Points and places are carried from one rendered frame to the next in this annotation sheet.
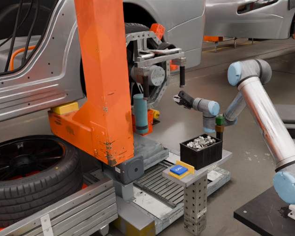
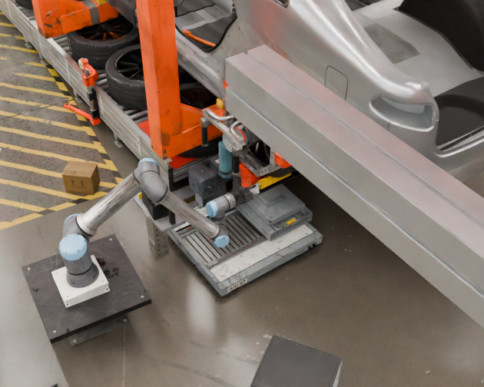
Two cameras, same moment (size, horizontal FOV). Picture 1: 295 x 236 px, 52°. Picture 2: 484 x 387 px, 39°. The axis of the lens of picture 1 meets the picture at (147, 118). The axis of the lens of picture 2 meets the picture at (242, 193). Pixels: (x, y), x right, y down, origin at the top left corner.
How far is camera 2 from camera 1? 4.56 m
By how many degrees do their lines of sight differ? 80
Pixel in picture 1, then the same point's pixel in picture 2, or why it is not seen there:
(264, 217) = (100, 247)
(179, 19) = not seen: hidden behind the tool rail
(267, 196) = (121, 259)
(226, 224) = (154, 273)
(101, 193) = (161, 163)
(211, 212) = (174, 266)
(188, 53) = not seen: hidden behind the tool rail
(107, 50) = (147, 77)
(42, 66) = (213, 61)
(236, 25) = not seen: outside the picture
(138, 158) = (197, 180)
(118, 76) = (152, 97)
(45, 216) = (137, 134)
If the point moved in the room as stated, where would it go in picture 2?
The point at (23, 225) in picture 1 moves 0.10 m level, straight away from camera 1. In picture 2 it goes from (131, 127) to (144, 124)
